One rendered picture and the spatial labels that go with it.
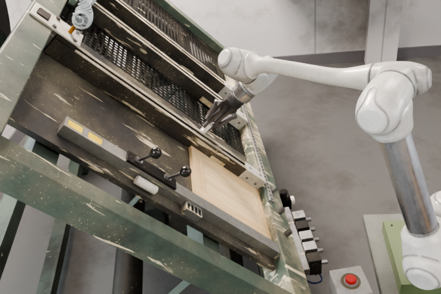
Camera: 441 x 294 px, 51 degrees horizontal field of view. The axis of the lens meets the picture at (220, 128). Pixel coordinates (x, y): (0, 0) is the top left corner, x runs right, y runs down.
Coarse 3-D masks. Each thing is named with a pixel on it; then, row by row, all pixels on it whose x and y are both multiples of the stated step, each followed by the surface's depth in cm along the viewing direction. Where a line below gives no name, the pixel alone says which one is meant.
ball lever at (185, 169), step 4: (180, 168) 145; (184, 168) 144; (188, 168) 144; (180, 172) 144; (184, 172) 143; (188, 172) 144; (164, 176) 152; (168, 176) 152; (172, 176) 150; (176, 176) 149; (184, 176) 144; (188, 176) 144; (168, 180) 152
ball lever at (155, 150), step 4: (152, 148) 139; (156, 148) 139; (160, 148) 140; (152, 152) 138; (156, 152) 138; (160, 152) 139; (136, 156) 147; (144, 156) 144; (148, 156) 142; (152, 156) 138; (156, 156) 138; (160, 156) 139; (136, 160) 146; (140, 160) 145; (140, 164) 147
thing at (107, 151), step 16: (64, 128) 134; (80, 144) 138; (96, 144) 139; (112, 144) 145; (112, 160) 143; (144, 176) 148; (160, 192) 153; (176, 192) 153; (192, 192) 160; (208, 208) 161; (224, 224) 165; (240, 224) 169; (256, 240) 171; (272, 256) 177
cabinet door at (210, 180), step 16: (192, 160) 182; (208, 160) 192; (192, 176) 175; (208, 176) 183; (224, 176) 194; (208, 192) 174; (224, 192) 184; (240, 192) 194; (256, 192) 205; (224, 208) 174; (240, 208) 184; (256, 208) 194; (256, 224) 184
